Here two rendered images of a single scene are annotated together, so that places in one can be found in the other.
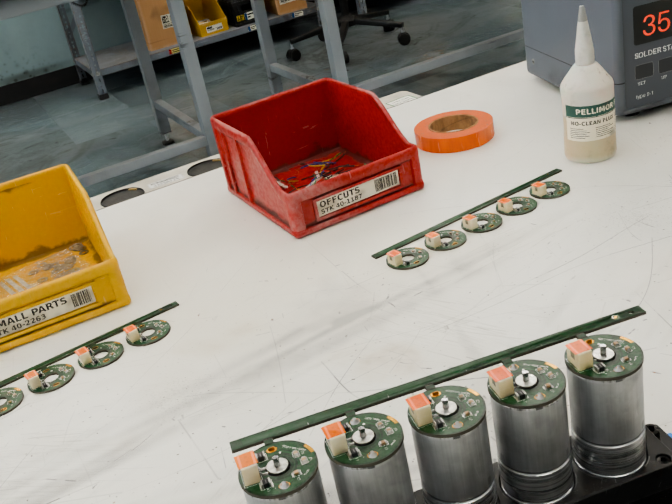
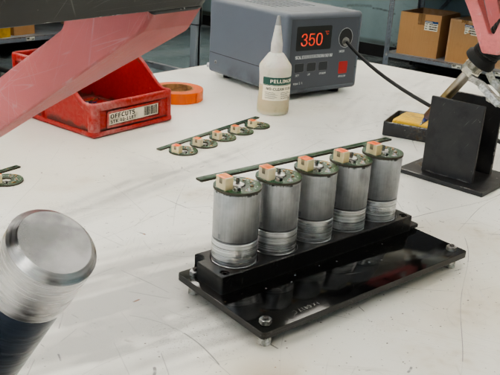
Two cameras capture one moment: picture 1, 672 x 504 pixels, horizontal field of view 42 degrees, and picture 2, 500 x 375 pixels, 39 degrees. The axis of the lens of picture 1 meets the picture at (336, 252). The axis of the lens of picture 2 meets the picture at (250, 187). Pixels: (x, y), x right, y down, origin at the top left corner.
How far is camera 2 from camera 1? 0.21 m
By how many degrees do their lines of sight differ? 27
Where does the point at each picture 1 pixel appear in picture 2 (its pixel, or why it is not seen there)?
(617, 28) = (288, 38)
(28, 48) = not seen: outside the picture
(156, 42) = not seen: outside the picture
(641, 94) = (295, 82)
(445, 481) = (316, 206)
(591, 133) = (277, 96)
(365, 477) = (286, 193)
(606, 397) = (388, 170)
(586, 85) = (278, 65)
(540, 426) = (361, 179)
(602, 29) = not seen: hidden behind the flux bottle
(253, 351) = (101, 190)
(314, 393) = (161, 208)
